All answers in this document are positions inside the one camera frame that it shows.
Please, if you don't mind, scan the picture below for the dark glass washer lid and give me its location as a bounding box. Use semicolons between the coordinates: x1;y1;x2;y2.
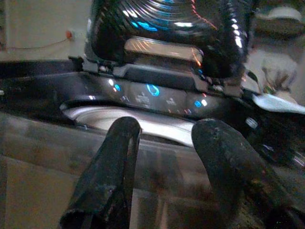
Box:
84;0;251;79

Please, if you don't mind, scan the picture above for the black top-load washing machine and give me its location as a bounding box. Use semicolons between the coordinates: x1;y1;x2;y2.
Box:
0;59;305;229

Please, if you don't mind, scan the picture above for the silver washer knob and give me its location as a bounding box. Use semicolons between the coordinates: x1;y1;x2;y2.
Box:
245;117;258;129

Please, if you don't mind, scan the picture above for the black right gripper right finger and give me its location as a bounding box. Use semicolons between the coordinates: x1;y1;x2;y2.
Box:
191;118;305;229

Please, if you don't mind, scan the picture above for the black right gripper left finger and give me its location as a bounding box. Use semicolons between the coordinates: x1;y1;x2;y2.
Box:
59;116;142;229

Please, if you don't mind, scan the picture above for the small white cloth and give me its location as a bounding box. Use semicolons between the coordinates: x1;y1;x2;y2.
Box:
252;93;305;114

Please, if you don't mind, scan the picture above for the thin wall cord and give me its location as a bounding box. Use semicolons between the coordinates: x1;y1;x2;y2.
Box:
7;38;70;51

